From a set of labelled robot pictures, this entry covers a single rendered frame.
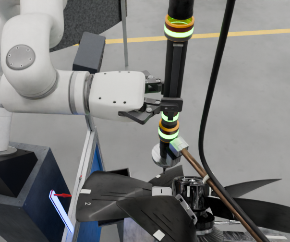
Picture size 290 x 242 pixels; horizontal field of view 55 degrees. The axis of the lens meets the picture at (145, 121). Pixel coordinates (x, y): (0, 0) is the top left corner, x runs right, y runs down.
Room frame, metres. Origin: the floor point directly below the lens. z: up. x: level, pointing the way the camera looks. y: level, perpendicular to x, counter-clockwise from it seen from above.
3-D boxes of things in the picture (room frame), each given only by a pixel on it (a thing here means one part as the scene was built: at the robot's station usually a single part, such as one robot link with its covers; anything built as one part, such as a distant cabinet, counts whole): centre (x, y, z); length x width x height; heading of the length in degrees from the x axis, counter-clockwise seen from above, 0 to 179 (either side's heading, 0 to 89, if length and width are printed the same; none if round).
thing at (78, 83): (0.39, 0.12, 1.64); 0.09 x 0.03 x 0.08; 177
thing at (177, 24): (0.38, -0.05, 1.78); 0.04 x 0.04 x 0.03
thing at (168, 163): (0.38, -0.06, 1.48); 0.09 x 0.07 x 0.10; 32
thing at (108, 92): (0.39, 0.06, 1.64); 0.11 x 0.10 x 0.07; 87
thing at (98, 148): (0.93, 0.28, 0.39); 0.04 x 0.04 x 0.78; 87
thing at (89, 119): (0.93, 0.28, 0.96); 0.03 x 0.03 x 0.20; 87
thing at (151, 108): (0.35, -0.04, 1.64); 0.07 x 0.03 x 0.03; 87
